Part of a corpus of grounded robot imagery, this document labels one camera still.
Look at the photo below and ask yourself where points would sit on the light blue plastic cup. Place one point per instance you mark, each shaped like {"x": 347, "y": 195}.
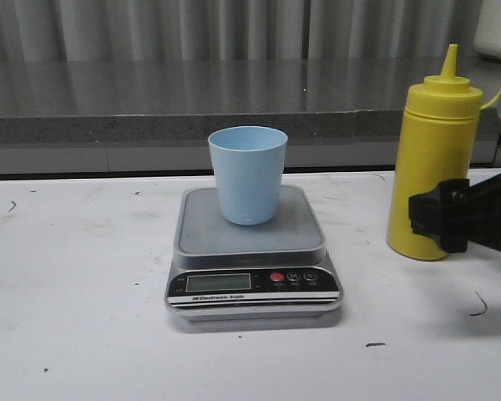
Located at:
{"x": 248, "y": 162}

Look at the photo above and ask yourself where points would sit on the silver electronic kitchen scale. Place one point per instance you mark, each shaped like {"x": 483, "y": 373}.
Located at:
{"x": 271, "y": 276}

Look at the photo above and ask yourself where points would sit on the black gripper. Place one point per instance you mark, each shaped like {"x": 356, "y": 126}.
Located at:
{"x": 430, "y": 214}

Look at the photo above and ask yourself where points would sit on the yellow squeeze bottle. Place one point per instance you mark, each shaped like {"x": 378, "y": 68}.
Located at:
{"x": 439, "y": 126}

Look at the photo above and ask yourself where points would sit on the white container in background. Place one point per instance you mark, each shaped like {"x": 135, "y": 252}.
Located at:
{"x": 487, "y": 39}

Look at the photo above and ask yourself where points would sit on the grey stone counter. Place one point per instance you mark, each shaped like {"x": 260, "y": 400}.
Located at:
{"x": 154, "y": 118}

